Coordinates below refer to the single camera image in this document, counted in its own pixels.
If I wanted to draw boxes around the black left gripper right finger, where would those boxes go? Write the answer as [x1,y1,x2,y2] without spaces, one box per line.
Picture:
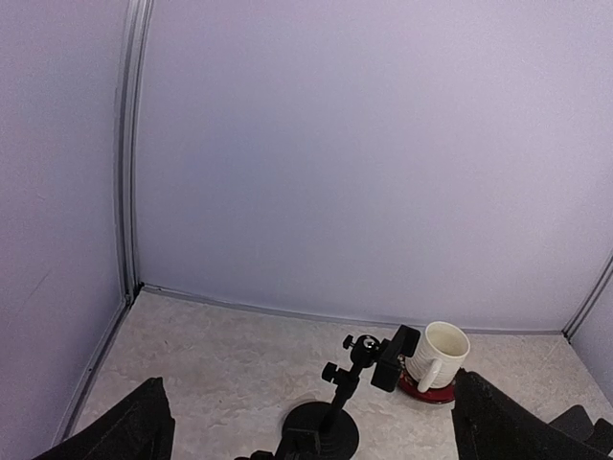
[452,369,612,460]

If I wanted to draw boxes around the red round coaster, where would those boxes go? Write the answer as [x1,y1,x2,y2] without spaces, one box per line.
[397,370,455,404]

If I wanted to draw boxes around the tall black clamp phone stand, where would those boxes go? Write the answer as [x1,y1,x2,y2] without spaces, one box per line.
[282,325,420,459]

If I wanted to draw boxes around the white ceramic mug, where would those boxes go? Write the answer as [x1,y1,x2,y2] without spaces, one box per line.
[404,321,471,393]

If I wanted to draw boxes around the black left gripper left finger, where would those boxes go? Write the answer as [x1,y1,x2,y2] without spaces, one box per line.
[36,377,174,460]

